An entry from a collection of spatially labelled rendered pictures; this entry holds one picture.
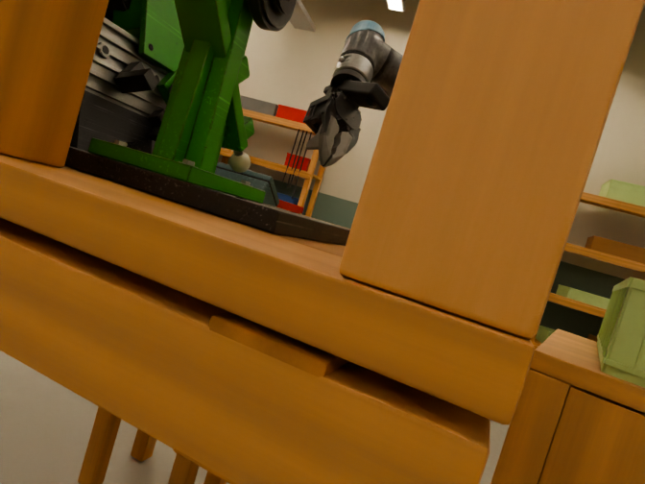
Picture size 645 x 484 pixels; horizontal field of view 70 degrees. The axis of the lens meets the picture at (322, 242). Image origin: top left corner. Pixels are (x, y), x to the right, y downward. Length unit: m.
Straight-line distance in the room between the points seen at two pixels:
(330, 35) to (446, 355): 6.97
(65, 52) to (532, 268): 0.39
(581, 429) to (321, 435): 0.74
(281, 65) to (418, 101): 6.97
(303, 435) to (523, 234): 0.14
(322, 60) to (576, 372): 6.40
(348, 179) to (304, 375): 6.24
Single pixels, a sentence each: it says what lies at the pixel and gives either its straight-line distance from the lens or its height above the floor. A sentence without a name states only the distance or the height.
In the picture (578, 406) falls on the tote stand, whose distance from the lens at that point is 0.93.
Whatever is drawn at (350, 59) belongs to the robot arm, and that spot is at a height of 1.21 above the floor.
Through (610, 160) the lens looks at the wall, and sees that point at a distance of 6.61.
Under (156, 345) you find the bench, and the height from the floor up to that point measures 0.81.
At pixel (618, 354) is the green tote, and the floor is 0.83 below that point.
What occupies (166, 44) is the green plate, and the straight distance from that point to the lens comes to 0.87.
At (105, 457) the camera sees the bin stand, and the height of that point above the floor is 0.09.
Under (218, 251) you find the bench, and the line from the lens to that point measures 0.24.
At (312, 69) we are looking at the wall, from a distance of 7.01.
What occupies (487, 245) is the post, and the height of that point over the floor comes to 0.91.
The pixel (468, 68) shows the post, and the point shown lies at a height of 0.98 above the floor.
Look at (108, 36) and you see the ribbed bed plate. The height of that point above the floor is 1.07.
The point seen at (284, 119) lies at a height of 2.00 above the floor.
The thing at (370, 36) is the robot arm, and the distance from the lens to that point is 1.01.
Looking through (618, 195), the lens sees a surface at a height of 2.08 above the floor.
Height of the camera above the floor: 0.90
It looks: 3 degrees down
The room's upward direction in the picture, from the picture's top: 17 degrees clockwise
